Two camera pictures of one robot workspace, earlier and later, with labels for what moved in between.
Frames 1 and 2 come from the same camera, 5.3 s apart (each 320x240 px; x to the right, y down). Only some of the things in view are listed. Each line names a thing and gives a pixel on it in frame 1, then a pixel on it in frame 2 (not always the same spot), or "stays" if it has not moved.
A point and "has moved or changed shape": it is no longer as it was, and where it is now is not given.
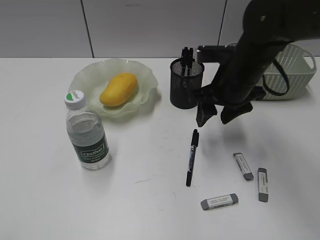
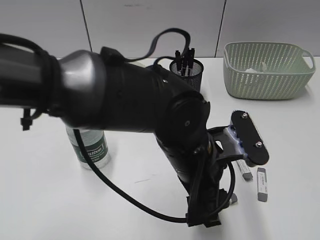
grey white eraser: [262, 185] stays
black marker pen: [194, 142] has moved or changed shape
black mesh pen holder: [186, 79] stays
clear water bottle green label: [87, 131] stays
